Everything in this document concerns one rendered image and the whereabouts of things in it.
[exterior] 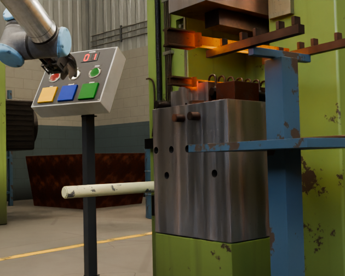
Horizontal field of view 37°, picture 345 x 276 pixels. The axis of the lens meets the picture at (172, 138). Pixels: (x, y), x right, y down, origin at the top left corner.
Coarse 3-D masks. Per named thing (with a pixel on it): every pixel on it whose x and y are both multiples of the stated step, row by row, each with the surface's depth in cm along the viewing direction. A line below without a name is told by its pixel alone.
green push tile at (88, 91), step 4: (84, 84) 208; (88, 84) 207; (92, 84) 206; (96, 84) 205; (84, 88) 207; (88, 88) 206; (92, 88) 205; (96, 88) 204; (80, 92) 206; (84, 92) 205; (88, 92) 205; (92, 92) 204; (80, 96) 205; (84, 96) 204; (88, 96) 203; (92, 96) 202
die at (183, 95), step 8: (184, 88) 186; (192, 88) 182; (200, 88) 179; (208, 88) 176; (264, 88) 195; (176, 96) 189; (184, 96) 186; (192, 96) 182; (200, 96) 179; (208, 96) 176; (176, 104) 189; (184, 104) 186
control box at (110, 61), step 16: (112, 48) 214; (80, 64) 217; (96, 64) 213; (112, 64) 210; (48, 80) 219; (64, 80) 215; (80, 80) 211; (96, 80) 207; (112, 80) 209; (96, 96) 202; (112, 96) 209; (48, 112) 215; (64, 112) 213; (80, 112) 210; (96, 112) 208
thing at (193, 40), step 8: (168, 32) 127; (176, 32) 128; (184, 32) 130; (192, 32) 130; (200, 32) 130; (168, 40) 127; (176, 40) 128; (184, 40) 130; (192, 40) 131; (200, 40) 130; (208, 40) 133; (216, 40) 134; (176, 48) 130; (184, 48) 130; (192, 48) 131; (208, 48) 136; (272, 48) 146; (288, 48) 149
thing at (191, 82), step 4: (168, 76) 176; (172, 76) 174; (176, 76) 176; (180, 76) 177; (172, 80) 176; (176, 80) 177; (180, 80) 178; (184, 80) 179; (188, 80) 180; (192, 80) 180; (196, 80) 180; (200, 80) 183; (204, 80) 184; (168, 84) 176; (172, 84) 175; (176, 84) 175; (180, 84) 176; (184, 84) 178; (188, 84) 179; (192, 84) 180; (196, 84) 180
